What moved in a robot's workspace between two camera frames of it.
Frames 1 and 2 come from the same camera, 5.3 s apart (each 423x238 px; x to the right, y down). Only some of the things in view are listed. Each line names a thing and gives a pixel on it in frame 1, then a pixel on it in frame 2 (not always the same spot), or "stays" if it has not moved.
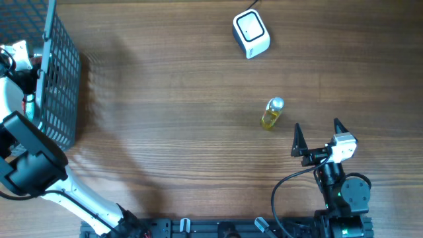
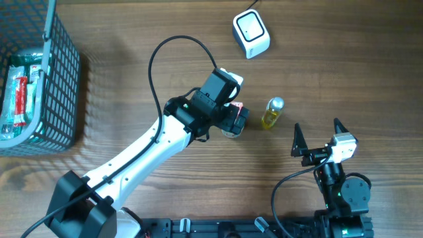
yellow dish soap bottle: [273, 108] stays
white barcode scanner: [250, 33] stays
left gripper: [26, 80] → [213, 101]
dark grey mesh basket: [59, 91] stays
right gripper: [300, 148] stays
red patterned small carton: [36, 62] → [238, 104]
